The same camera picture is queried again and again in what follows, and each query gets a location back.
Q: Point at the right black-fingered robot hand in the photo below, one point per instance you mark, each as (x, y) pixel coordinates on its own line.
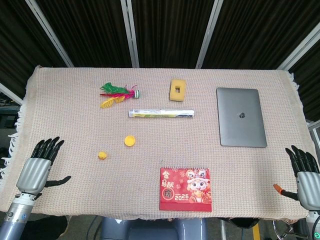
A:
(308, 185)

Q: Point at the left black-fingered robot hand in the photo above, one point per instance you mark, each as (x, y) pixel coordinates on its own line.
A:
(33, 172)

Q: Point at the small yellow toy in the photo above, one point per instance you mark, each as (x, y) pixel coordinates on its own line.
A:
(102, 155)

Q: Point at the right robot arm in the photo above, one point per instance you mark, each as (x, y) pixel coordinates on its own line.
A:
(314, 225)

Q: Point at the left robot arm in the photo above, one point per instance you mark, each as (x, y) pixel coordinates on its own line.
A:
(17, 215)

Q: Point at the grey closed laptop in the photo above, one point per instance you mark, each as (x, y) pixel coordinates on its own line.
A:
(241, 117)

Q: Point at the colourful feather shuttlecock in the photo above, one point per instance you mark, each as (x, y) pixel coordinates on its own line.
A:
(117, 95)

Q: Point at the red 2026 desk calendar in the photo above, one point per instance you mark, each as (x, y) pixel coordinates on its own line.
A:
(185, 190)

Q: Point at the beige woven tablecloth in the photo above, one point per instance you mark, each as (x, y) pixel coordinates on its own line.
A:
(155, 130)

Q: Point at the grey-blue robot torso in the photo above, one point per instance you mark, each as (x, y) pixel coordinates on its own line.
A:
(152, 230)

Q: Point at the yellow sponge with square hole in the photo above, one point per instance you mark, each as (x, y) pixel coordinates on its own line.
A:
(177, 93)

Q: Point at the white metal frame post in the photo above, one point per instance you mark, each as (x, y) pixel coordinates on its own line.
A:
(130, 32)
(300, 48)
(48, 32)
(208, 35)

